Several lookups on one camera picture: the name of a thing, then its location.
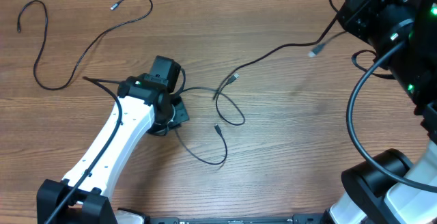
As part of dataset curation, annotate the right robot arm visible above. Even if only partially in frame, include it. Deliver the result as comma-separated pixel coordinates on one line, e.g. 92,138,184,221
322,0,436,223

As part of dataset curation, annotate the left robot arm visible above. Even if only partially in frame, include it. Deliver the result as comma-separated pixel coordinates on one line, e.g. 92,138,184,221
37,56,188,223

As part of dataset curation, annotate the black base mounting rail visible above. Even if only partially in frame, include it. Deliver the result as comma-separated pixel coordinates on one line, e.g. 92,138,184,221
145,213,331,224

